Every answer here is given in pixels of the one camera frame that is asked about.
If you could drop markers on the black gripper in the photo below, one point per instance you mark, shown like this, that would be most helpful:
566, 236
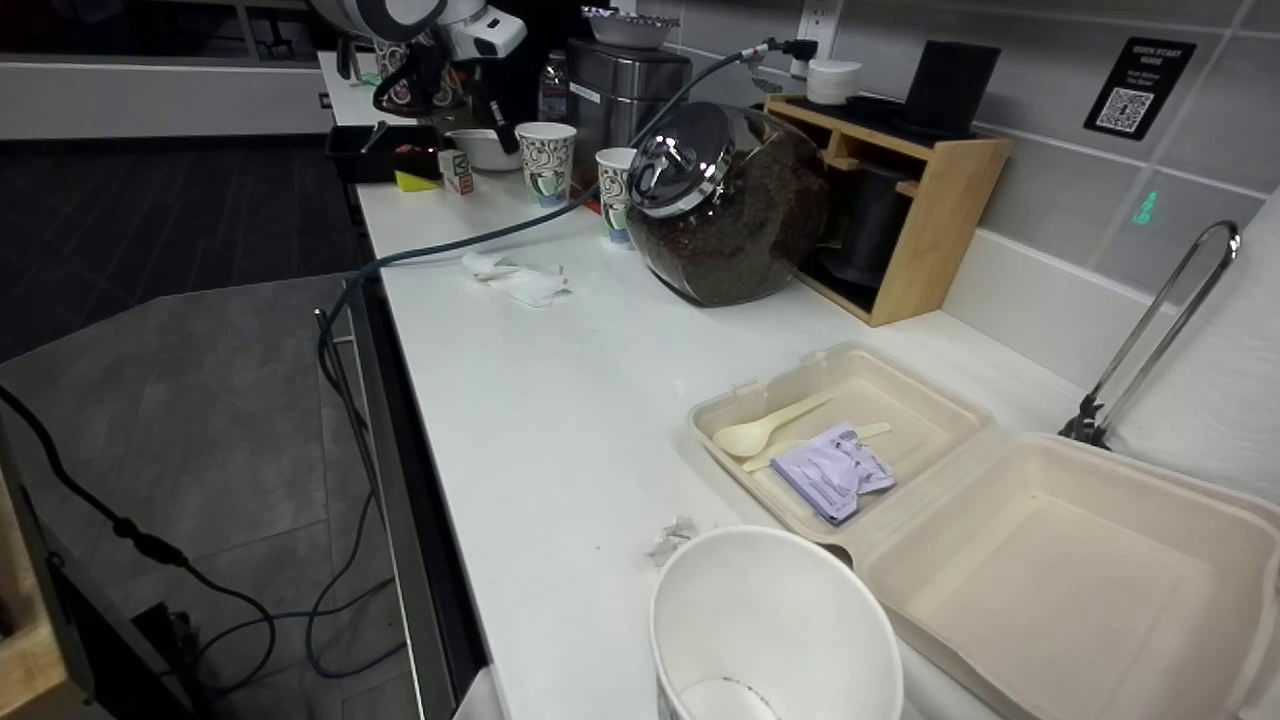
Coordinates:
447, 92

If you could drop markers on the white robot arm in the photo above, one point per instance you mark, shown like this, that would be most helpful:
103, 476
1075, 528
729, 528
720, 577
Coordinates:
466, 30

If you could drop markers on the small patterned cup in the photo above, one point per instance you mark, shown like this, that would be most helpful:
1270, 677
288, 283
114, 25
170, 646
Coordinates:
455, 169

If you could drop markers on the yellow sponge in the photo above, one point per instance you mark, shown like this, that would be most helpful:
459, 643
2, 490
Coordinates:
411, 182

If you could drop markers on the floral paper cup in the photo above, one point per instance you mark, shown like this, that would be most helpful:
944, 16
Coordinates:
614, 189
546, 148

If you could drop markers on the steel coffee machine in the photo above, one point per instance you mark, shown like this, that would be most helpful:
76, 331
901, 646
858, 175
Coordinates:
618, 80

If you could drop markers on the crumpled clear plastic wrap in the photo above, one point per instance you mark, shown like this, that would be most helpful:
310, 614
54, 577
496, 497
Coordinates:
522, 283

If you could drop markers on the glass coffee bean jar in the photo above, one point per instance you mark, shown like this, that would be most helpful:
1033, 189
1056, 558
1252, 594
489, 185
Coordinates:
726, 203

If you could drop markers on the beige plastic spoon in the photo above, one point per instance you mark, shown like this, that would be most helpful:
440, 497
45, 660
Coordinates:
753, 434

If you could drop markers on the wooden shelf organizer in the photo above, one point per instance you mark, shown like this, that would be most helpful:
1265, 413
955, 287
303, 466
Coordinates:
901, 213

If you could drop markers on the purple napkin packet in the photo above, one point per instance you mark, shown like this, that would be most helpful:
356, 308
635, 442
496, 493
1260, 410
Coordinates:
834, 473

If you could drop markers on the large white paper cup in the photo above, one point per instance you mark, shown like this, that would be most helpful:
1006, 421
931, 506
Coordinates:
767, 625

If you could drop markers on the beige clamshell takeout container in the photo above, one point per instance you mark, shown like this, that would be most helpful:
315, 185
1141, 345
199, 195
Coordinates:
1048, 577

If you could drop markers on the chrome faucet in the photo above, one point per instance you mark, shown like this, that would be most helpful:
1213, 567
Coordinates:
1154, 334

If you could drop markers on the QR code wall sign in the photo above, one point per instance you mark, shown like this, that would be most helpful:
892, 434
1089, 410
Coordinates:
1138, 87

